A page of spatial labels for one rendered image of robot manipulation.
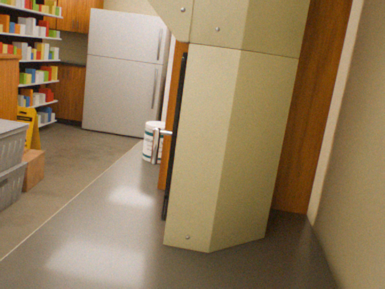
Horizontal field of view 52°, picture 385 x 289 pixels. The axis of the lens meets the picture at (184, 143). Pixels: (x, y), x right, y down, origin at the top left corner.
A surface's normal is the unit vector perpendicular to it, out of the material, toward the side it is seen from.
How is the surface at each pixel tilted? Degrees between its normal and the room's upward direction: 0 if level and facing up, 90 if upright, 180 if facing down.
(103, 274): 0
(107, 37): 90
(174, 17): 90
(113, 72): 90
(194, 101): 90
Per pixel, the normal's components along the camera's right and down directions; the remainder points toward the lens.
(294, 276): 0.13, -0.96
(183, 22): -0.14, 0.21
